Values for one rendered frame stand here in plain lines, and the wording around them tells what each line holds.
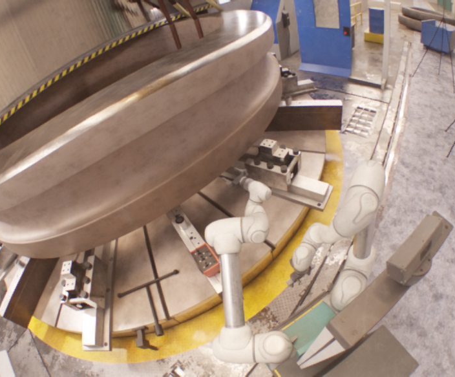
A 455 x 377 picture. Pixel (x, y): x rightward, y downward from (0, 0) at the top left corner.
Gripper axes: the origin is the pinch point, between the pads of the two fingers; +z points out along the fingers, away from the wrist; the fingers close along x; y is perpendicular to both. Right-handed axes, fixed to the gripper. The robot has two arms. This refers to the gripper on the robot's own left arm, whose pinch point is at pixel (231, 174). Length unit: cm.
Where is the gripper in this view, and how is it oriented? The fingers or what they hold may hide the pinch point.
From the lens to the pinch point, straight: 191.7
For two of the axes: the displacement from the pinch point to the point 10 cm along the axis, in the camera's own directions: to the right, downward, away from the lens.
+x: -7.0, 6.1, -3.7
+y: -2.2, -6.7, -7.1
